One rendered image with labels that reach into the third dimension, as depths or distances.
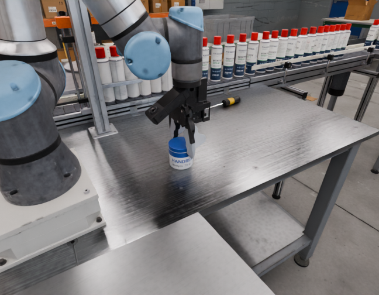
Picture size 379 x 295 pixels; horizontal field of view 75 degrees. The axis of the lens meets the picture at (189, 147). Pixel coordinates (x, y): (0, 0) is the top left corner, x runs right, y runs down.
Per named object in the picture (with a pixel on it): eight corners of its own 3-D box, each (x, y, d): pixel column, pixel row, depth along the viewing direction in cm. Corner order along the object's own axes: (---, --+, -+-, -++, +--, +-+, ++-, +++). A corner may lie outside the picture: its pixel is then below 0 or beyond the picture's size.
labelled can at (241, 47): (239, 74, 132) (243, 32, 121) (245, 76, 129) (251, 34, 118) (231, 75, 130) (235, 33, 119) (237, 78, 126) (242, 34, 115)
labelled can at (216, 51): (216, 78, 126) (219, 34, 115) (222, 81, 122) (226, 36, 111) (207, 80, 124) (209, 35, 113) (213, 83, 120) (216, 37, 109)
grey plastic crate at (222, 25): (227, 34, 307) (228, 14, 296) (252, 38, 281) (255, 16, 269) (189, 38, 277) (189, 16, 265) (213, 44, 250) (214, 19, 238)
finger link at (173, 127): (189, 140, 77) (195, 119, 70) (172, 146, 74) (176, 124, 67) (183, 133, 78) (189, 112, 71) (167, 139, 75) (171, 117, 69)
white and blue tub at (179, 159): (184, 153, 77) (184, 134, 74) (197, 164, 72) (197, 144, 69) (165, 161, 74) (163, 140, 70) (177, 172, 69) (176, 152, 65)
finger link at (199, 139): (211, 154, 68) (205, 122, 66) (194, 161, 66) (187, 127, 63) (204, 153, 71) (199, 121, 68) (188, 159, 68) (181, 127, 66)
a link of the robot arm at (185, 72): (182, 65, 54) (164, 58, 60) (182, 86, 57) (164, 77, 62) (209, 61, 58) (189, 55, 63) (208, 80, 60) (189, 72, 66)
